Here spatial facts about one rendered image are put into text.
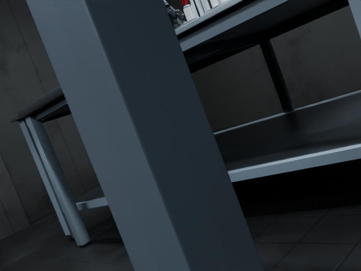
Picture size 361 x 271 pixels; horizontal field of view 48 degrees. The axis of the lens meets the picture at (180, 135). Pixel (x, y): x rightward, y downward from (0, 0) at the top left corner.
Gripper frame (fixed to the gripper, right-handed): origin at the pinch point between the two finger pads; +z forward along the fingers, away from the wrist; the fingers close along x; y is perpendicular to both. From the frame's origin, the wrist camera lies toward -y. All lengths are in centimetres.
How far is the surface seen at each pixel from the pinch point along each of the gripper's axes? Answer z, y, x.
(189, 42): 35, -61, -28
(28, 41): -182, 63, 163
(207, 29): 39, -61, -37
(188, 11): -2.7, -1.9, -11.0
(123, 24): 89, -180, -89
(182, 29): 32, -65, -32
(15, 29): -195, 54, 156
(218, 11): 41, -65, -47
